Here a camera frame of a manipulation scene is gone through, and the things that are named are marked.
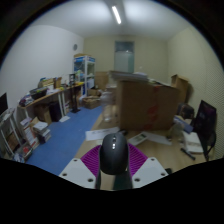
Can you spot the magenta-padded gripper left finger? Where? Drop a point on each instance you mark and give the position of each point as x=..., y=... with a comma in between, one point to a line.
x=78, y=171

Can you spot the pile of books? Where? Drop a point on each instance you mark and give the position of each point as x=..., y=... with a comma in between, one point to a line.
x=41, y=130

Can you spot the white printed paper sheet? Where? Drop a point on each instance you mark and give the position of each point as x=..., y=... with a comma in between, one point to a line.
x=98, y=134

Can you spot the open white notebook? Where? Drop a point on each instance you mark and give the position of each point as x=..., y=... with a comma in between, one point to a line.
x=193, y=141

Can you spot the white shelf unit with books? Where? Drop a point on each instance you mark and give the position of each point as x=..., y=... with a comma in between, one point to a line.
x=13, y=136

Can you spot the black office chair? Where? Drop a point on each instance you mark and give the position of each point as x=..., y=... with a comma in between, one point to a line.
x=210, y=143

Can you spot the round wall clock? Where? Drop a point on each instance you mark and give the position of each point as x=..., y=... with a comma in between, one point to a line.
x=75, y=47

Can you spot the grey door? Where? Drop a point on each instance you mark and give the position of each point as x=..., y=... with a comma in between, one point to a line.
x=124, y=56

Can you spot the clear plastic water jug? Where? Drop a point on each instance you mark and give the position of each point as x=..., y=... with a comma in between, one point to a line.
x=108, y=105

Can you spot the cluttered wooden desk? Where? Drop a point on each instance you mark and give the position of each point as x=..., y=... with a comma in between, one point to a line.
x=50, y=96

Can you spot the blue glass display cabinet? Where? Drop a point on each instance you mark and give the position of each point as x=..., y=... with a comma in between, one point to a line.
x=85, y=71

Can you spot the ceiling tube light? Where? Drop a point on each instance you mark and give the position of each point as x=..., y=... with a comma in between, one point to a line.
x=116, y=14

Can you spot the black monitor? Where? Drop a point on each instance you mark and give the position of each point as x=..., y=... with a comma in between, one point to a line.
x=204, y=118

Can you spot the small open cardboard box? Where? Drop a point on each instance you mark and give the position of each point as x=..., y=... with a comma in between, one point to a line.
x=180, y=86

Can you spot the white remote control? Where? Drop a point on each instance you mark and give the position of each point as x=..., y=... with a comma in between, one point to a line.
x=138, y=138

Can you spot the black computer mouse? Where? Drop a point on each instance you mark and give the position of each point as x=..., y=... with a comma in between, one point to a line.
x=114, y=153

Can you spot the stack of cardboard boxes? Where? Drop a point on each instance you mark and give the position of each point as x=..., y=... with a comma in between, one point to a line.
x=101, y=80

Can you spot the large brown cardboard box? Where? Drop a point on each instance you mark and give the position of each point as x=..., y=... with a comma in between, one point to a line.
x=140, y=106

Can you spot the black marker pen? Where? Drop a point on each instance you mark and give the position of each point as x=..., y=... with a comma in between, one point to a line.
x=187, y=153

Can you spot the black floor stand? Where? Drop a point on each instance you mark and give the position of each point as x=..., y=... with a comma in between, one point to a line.
x=74, y=95

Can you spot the small black device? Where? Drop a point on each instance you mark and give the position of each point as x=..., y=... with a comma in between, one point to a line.
x=123, y=132

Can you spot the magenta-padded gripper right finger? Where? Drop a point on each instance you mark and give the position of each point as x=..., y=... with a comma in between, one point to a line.
x=150, y=170

